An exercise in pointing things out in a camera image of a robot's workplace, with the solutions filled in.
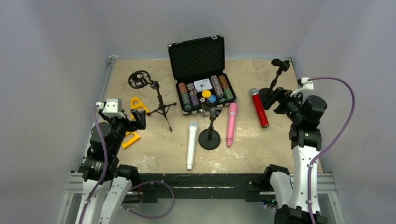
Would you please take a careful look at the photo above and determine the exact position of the yellow triangle stand upper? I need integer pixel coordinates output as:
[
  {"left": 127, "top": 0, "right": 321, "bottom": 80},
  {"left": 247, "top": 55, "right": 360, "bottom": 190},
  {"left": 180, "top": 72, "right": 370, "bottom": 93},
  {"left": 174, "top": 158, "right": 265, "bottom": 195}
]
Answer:
[{"left": 130, "top": 97, "right": 149, "bottom": 113}]

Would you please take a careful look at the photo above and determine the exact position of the red glitter microphone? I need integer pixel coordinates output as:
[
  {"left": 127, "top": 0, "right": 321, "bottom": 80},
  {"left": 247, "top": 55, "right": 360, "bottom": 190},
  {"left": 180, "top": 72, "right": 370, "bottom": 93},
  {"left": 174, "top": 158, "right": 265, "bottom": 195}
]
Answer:
[{"left": 249, "top": 88, "right": 269, "bottom": 128}]

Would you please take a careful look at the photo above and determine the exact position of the black front mounting rail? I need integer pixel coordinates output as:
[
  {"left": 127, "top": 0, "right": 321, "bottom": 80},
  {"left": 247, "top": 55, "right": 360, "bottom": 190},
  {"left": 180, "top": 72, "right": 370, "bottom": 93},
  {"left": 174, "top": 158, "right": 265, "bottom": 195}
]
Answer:
[{"left": 139, "top": 173, "right": 275, "bottom": 202}]

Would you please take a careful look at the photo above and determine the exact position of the black rear round-base stand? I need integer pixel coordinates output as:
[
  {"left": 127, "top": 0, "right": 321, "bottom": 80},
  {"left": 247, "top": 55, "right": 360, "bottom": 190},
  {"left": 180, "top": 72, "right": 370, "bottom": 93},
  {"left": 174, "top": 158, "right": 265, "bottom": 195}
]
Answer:
[{"left": 259, "top": 58, "right": 290, "bottom": 105}]

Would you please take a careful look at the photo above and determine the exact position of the pink microphone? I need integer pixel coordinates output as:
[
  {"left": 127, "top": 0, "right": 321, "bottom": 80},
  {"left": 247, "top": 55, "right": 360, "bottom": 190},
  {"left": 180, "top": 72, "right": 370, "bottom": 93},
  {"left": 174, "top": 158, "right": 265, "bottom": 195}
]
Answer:
[{"left": 226, "top": 102, "right": 238, "bottom": 147}]

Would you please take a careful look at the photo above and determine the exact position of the black tripod shock-mount stand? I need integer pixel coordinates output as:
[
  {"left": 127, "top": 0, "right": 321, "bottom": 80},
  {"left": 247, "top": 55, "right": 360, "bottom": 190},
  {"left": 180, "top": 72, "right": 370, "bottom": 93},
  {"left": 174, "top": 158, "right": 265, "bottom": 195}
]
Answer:
[{"left": 127, "top": 70, "right": 177, "bottom": 132}]

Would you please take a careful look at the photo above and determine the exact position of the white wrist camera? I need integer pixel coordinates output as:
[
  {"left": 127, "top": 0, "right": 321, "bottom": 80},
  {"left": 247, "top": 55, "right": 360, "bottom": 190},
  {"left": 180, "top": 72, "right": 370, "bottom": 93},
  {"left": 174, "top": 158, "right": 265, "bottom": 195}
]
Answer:
[
  {"left": 290, "top": 77, "right": 314, "bottom": 97},
  {"left": 96, "top": 98, "right": 126, "bottom": 119}
]

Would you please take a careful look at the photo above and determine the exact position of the black poker chip case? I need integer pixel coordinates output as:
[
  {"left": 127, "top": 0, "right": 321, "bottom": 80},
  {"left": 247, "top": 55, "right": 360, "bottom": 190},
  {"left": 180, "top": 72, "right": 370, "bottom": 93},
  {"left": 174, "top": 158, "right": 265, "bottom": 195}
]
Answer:
[{"left": 167, "top": 35, "right": 237, "bottom": 115}]

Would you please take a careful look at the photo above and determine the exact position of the white microphone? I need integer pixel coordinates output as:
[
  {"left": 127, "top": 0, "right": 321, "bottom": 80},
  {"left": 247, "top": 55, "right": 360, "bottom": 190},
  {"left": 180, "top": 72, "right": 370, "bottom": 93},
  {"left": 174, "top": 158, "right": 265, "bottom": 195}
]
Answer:
[{"left": 186, "top": 121, "right": 198, "bottom": 170}]

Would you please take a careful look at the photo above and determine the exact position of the yellow triangle stand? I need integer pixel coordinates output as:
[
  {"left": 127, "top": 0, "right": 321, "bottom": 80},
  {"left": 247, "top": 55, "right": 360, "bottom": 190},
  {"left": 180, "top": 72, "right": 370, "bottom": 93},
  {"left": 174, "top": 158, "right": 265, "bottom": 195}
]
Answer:
[
  {"left": 130, "top": 97, "right": 149, "bottom": 113},
  {"left": 121, "top": 132, "right": 141, "bottom": 149}
]

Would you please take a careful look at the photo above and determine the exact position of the yellow triangle stand lower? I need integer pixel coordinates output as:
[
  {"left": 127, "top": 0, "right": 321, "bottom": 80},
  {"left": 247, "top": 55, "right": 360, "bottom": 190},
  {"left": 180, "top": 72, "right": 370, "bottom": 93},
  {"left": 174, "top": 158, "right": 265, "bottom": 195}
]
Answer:
[{"left": 121, "top": 132, "right": 141, "bottom": 149}]

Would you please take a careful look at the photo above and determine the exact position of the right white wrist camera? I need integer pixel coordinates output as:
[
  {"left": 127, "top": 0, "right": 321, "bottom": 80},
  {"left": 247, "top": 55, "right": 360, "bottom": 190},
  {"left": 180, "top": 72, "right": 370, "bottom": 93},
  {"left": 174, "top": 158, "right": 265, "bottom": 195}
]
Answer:
[{"left": 290, "top": 77, "right": 314, "bottom": 97}]

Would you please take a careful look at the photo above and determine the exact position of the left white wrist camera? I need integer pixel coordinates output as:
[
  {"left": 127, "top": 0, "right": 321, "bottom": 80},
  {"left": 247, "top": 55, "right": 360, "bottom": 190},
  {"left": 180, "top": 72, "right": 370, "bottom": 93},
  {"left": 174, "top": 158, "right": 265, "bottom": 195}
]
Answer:
[{"left": 96, "top": 98, "right": 126, "bottom": 119}]

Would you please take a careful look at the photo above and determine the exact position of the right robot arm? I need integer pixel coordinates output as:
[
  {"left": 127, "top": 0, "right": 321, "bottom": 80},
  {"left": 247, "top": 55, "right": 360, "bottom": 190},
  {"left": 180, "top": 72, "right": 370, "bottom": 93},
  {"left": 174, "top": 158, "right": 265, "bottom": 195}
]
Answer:
[{"left": 263, "top": 88, "right": 328, "bottom": 224}]

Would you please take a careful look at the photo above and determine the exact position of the black round-base mic stand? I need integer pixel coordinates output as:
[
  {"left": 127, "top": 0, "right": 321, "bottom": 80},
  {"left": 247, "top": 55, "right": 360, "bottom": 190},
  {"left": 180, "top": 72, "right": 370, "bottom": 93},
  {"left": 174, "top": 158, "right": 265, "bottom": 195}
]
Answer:
[{"left": 198, "top": 102, "right": 222, "bottom": 150}]

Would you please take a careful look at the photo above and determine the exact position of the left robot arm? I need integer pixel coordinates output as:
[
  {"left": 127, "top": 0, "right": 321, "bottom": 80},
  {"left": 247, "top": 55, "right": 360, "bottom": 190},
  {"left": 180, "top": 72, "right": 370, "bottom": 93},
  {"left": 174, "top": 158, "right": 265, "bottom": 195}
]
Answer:
[{"left": 76, "top": 108, "right": 146, "bottom": 224}]

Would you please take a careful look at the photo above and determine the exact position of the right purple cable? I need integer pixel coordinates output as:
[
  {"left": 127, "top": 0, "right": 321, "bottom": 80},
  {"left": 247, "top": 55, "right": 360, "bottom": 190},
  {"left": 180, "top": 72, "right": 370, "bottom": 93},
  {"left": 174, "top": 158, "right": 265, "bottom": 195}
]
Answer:
[{"left": 306, "top": 77, "right": 356, "bottom": 224}]

